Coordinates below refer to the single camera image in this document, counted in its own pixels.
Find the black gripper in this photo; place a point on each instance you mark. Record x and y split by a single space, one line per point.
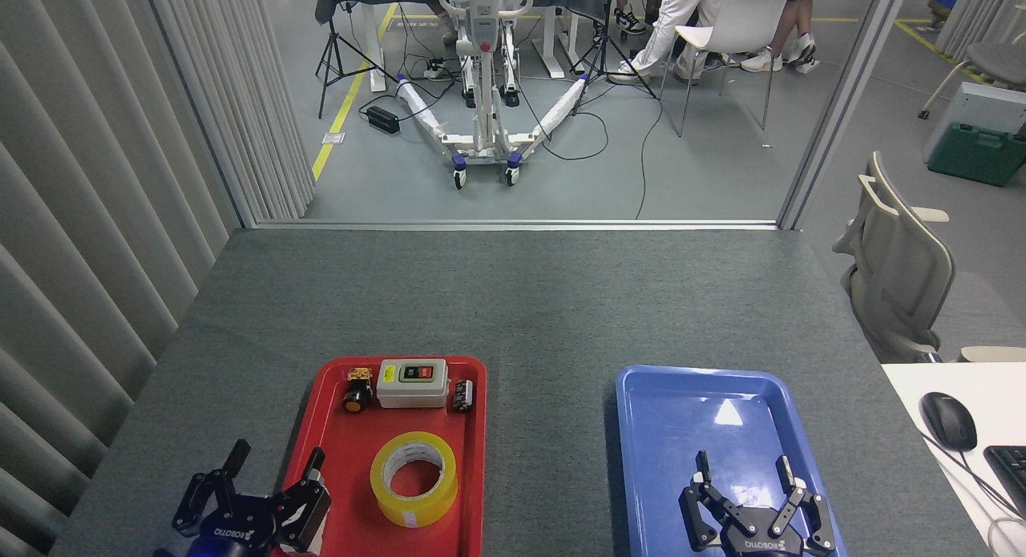
761 543
240 531

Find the yellow tape roll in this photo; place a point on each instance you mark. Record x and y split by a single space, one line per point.
414 505

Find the red plastic tray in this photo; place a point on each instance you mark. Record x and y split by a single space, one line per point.
345 453

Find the blue plastic tray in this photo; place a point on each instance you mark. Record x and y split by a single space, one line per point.
665 429

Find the orange push button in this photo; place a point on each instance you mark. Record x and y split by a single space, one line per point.
357 397

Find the white desk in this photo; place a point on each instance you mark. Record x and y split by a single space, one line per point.
946 501

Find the black computer mouse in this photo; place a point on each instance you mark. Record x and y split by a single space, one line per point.
948 421

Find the black keyboard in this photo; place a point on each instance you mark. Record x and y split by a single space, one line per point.
1011 473

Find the beige office chair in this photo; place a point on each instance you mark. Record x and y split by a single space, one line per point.
898 276

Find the beige chair seat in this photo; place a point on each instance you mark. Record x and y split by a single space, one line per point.
994 353

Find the grey pleated curtain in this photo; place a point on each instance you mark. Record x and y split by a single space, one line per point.
80 220

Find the white floor label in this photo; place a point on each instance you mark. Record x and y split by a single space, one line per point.
333 138

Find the black power adapter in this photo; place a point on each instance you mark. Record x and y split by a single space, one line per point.
383 119

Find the green plastic case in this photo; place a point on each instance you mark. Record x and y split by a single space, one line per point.
978 152

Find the black tripod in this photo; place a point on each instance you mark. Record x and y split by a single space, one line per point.
597 56
333 48

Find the white wheeled stand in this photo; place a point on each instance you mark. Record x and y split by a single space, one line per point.
483 100

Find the grey white box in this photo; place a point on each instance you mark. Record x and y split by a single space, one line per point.
982 104

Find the white power strip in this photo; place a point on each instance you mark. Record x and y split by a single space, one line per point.
435 70

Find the person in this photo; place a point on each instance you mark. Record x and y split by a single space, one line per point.
672 20
629 20
789 20

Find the white plastic chair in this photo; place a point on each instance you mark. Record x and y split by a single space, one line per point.
749 16

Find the grey seat chair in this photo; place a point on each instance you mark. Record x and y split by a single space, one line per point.
998 60

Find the grey two-button switch box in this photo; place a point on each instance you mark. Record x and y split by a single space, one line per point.
413 385

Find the small black switch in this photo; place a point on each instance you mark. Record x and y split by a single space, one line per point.
463 397

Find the silver rail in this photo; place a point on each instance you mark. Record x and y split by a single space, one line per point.
513 224

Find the silver post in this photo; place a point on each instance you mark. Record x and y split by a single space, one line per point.
842 108

